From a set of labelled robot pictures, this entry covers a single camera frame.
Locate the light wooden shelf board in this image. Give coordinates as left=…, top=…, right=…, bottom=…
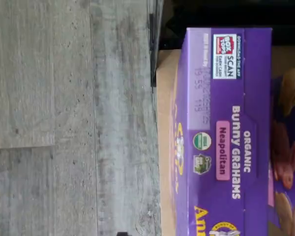
left=156, top=45, right=295, bottom=236

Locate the purple Annie's box pink patch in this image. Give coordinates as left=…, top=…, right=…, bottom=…
left=174, top=27, right=273, bottom=236
left=267, top=66, right=295, bottom=236

